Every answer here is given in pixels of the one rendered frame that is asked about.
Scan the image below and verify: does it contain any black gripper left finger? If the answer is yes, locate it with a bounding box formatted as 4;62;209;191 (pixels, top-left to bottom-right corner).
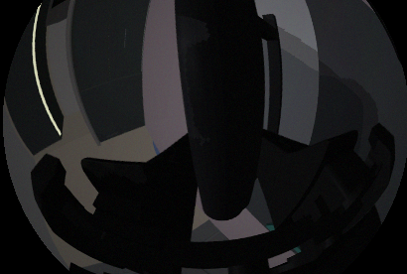
80;133;199;241

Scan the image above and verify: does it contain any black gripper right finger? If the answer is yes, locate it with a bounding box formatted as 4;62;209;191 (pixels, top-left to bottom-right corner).
256;129;358;229

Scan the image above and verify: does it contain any teal flat trowel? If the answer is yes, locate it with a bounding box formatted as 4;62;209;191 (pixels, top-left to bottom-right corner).
266;222;302;253

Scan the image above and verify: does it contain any dark grey rectangular mat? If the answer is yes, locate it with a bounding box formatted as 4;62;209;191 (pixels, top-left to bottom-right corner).
305;0;407;224

